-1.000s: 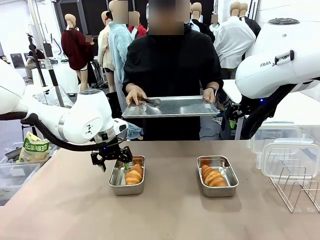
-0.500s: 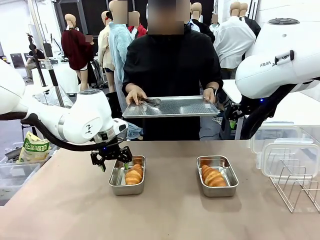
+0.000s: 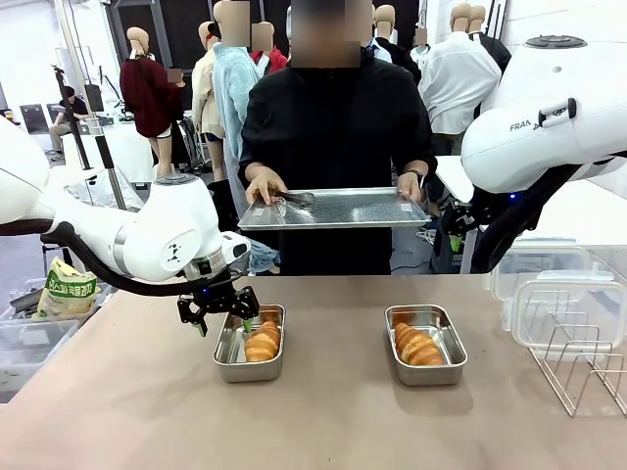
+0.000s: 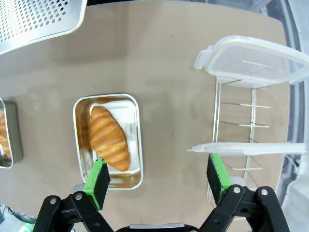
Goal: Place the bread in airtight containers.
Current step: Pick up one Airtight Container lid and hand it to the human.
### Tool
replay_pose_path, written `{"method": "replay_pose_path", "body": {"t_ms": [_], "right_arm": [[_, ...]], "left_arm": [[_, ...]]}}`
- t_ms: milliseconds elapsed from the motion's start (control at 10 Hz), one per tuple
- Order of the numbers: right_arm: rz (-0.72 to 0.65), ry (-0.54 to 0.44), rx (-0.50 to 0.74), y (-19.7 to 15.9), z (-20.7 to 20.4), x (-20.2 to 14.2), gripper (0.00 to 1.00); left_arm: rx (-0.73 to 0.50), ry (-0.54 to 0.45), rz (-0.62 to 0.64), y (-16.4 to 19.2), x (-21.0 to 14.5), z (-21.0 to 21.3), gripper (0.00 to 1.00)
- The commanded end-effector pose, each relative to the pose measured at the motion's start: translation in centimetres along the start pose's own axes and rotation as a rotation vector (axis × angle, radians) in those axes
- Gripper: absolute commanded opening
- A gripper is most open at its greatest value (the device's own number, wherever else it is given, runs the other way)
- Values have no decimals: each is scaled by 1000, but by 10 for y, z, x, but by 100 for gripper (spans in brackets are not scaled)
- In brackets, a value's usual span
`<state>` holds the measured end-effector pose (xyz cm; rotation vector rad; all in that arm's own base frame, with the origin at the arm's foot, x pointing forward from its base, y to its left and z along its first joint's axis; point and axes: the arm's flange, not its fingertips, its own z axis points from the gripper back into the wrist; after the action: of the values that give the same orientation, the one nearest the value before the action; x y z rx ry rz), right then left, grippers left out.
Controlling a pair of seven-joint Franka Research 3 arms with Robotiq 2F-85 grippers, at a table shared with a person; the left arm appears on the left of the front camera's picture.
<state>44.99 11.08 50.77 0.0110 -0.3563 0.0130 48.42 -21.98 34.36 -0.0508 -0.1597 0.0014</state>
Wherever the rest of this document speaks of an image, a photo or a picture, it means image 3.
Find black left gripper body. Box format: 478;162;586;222
188;273;245;314

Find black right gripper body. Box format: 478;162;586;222
459;198;489;231

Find golden croissant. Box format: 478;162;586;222
244;320;282;363
394;321;446;367

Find perforated metal baking tray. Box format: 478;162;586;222
237;187;432;231

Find metal kitchen tongs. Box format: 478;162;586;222
266;190;317;212

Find person's left hand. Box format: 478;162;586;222
397;171;424;203

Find person's right hand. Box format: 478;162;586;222
244;168;290;207

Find rectangular stainless steel container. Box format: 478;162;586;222
384;305;468;387
212;304;287;384

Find clear plastic storage bin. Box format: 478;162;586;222
9;278;114;324
0;317;82;403

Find green yellow snack bag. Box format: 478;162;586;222
32;257;102;319

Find mannequin in white shirt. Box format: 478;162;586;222
418;3;504;136

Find mannequin in black jacket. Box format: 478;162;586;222
469;5;513;118

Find person in black shirt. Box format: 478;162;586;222
238;0;439;276

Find grey metal stand pole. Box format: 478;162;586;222
54;0;124;212

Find mannequin in dark coat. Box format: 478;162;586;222
374;4;422;84

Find mannequin in beige shirt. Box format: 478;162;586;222
191;22;226;182

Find mannequin in light blue fleece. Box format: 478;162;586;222
212;0;265;231

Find mannequin in dark red garment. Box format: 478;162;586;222
120;26;185;180

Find seated person in black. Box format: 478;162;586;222
48;86;92;161

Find mannequin in red jacket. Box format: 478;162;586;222
250;22;290;74

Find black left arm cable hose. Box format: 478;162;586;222
0;219;231;298

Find metal wire lid rack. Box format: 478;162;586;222
526;288;627;417

